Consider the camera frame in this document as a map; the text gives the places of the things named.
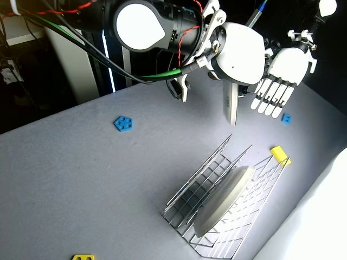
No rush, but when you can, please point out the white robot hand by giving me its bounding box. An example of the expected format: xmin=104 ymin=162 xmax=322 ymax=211
xmin=249 ymin=39 xmax=312 ymax=119
xmin=207 ymin=21 xmax=267 ymax=101

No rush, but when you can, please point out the white plate with dark rim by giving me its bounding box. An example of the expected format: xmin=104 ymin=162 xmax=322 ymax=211
xmin=194 ymin=165 xmax=257 ymax=238
xmin=222 ymin=81 xmax=239 ymax=127

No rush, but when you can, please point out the grey adapter with blue plug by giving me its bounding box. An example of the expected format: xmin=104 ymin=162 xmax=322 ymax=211
xmin=245 ymin=0 xmax=269 ymax=28

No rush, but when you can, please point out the yellow rectangular block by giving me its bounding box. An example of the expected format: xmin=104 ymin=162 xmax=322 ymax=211
xmin=270 ymin=146 xmax=292 ymax=166

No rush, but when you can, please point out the blue pentagon block with holes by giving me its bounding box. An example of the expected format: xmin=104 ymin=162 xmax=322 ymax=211
xmin=113 ymin=115 xmax=134 ymax=133

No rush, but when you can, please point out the white cabinet with light strip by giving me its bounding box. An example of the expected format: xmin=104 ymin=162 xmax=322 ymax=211
xmin=44 ymin=27 xmax=133 ymax=105

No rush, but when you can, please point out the grey tablecloth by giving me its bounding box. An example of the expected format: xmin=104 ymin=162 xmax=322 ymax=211
xmin=0 ymin=44 xmax=347 ymax=260

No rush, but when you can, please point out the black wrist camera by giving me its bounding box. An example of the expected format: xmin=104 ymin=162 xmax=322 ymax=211
xmin=166 ymin=78 xmax=190 ymax=103

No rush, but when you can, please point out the silver wire dish rack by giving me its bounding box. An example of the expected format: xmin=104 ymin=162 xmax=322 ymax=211
xmin=161 ymin=134 xmax=291 ymax=258

